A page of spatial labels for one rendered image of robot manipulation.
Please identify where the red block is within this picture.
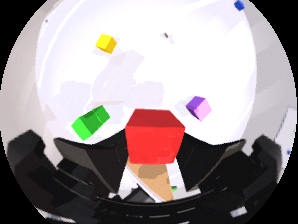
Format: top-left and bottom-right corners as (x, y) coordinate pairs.
(125, 109), (185, 164)

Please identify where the green block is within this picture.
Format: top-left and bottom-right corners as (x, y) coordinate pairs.
(92, 105), (110, 124)
(71, 111), (104, 141)

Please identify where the purple cube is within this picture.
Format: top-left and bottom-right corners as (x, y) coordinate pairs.
(185, 95), (212, 121)

